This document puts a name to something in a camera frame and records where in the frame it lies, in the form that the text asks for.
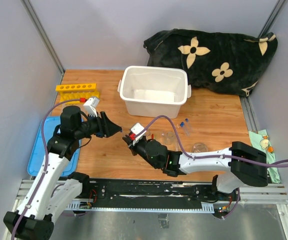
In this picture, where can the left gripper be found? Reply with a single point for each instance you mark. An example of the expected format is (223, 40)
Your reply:
(106, 128)

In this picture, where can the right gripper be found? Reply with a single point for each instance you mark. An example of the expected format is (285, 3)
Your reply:
(130, 145)

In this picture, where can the blue capped test tube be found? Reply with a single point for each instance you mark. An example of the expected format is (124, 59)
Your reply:
(188, 126)
(184, 127)
(125, 131)

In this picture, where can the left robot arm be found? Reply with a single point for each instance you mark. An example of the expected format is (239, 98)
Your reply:
(35, 218)

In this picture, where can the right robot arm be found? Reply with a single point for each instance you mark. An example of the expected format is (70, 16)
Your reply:
(237, 165)

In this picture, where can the small glass beaker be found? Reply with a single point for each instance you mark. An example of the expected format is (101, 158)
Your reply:
(169, 138)

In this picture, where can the yellow test tube rack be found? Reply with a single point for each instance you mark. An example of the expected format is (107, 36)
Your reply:
(77, 91)

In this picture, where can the white plastic bin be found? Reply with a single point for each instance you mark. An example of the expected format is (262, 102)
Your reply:
(152, 91)

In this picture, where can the glass petri dish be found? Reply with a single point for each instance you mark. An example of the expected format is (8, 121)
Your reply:
(199, 148)

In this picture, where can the blue plastic tray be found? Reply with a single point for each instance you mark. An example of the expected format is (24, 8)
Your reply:
(38, 151)

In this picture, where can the green printed cloth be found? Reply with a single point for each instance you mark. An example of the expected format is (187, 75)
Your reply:
(261, 141)

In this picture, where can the black floral blanket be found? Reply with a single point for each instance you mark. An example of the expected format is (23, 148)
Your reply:
(224, 63)

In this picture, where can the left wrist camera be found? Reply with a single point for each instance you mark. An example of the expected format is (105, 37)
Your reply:
(90, 105)

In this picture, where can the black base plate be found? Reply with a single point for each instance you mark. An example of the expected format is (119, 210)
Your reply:
(115, 195)

